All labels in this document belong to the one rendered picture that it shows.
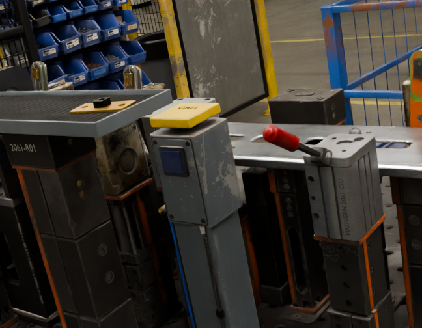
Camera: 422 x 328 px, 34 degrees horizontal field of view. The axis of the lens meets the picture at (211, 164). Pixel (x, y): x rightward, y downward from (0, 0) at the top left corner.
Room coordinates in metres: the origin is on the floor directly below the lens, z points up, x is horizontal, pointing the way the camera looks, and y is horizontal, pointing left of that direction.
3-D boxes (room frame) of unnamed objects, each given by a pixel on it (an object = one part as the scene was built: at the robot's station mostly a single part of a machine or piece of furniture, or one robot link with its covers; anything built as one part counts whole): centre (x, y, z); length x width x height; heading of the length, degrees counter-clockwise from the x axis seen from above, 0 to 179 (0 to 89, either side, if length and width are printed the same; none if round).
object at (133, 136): (1.11, 0.16, 0.89); 0.13 x 0.11 x 0.38; 140
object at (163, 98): (0.93, 0.22, 1.16); 0.37 x 0.14 x 0.02; 50
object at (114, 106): (0.86, 0.12, 1.17); 0.08 x 0.04 x 0.01; 59
